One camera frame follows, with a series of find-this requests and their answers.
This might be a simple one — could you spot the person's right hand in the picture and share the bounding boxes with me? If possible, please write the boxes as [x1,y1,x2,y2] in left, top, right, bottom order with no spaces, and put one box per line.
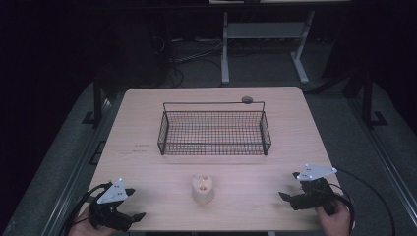
[315,200,352,236]

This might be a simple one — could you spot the white metal desk frame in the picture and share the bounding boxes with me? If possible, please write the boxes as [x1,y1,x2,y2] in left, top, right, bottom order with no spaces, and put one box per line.
[220,9,317,87]

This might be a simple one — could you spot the person's left hand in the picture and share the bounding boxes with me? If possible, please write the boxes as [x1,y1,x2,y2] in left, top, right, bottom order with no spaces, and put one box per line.
[68,207,116,236]

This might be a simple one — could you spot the grey metal rail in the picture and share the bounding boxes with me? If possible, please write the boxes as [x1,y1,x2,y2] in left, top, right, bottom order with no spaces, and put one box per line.
[352,97,417,227]
[40,97,114,236]

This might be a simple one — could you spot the black wire basket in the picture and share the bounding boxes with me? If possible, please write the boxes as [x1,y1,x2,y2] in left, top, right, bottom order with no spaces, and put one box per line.
[156,100,272,156]

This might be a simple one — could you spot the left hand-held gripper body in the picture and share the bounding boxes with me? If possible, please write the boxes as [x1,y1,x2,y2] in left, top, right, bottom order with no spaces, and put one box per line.
[88,177,133,232]

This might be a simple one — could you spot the black metal stand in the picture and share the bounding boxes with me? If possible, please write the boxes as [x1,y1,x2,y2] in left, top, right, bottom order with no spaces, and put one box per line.
[82,73,109,129]
[343,70,389,129]

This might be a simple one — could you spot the bundle of floor cables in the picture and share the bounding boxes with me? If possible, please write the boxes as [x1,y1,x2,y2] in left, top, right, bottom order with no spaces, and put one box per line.
[150,34,227,89]

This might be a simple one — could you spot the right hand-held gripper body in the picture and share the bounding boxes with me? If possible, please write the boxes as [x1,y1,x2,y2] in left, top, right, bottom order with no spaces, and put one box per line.
[289,163,339,216]

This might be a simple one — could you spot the beige food piece with holes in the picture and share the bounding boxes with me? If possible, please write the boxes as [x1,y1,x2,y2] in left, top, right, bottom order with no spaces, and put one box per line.
[191,173,215,206]

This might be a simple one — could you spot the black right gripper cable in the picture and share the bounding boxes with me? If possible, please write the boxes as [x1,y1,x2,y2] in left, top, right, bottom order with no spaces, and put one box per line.
[328,166,396,236]

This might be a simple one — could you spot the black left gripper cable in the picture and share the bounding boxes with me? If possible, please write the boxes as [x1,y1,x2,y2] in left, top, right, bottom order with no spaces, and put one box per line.
[61,182,112,236]

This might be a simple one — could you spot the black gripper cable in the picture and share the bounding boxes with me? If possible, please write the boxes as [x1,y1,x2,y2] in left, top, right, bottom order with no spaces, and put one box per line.
[61,182,112,236]
[328,166,396,236]

